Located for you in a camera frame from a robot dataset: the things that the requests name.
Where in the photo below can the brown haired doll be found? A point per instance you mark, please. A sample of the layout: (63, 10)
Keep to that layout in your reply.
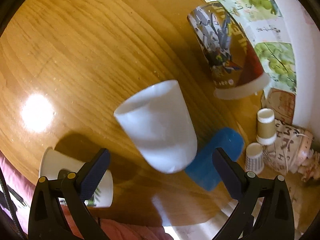
(309, 169)

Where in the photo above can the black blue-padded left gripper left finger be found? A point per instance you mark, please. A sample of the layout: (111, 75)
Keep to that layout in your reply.
(47, 220)

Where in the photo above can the grape picture strip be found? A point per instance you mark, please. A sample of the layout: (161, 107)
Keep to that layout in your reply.
(265, 27)

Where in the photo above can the brown cardboard box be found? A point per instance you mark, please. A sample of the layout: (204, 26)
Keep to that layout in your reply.
(281, 102)

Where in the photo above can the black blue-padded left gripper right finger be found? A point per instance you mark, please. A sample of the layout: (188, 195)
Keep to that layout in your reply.
(264, 209)

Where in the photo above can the robot print plastic cup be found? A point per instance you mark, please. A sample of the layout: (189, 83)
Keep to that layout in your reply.
(234, 65)

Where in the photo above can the brown white paper cup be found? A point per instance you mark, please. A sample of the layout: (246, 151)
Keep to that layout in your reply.
(266, 127)

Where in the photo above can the grey checked paper cup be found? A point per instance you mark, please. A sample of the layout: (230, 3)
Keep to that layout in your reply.
(254, 158)

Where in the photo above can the plain white cup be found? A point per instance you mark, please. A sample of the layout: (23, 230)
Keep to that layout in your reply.
(158, 122)

